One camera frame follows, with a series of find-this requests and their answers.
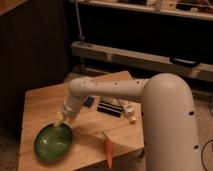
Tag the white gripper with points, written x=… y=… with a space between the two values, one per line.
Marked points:
x=70 y=108

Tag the green ceramic bowl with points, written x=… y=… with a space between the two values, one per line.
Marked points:
x=52 y=143

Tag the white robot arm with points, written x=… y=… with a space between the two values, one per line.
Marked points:
x=168 y=115

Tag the blue sponge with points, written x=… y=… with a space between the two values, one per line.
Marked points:
x=89 y=102

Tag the orange carrot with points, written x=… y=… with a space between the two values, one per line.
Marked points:
x=108 y=151

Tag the black striped box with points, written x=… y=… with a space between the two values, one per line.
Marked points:
x=113 y=110

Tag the white plastic bottle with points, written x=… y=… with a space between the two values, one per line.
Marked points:
x=129 y=111

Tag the metal vertical pole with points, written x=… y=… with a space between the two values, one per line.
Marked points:
x=81 y=37

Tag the upper shelf with items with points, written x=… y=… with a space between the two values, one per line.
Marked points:
x=157 y=8

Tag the black handle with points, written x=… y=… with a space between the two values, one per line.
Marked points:
x=185 y=63

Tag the grey metal shelf rail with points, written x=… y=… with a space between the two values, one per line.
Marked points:
x=140 y=60

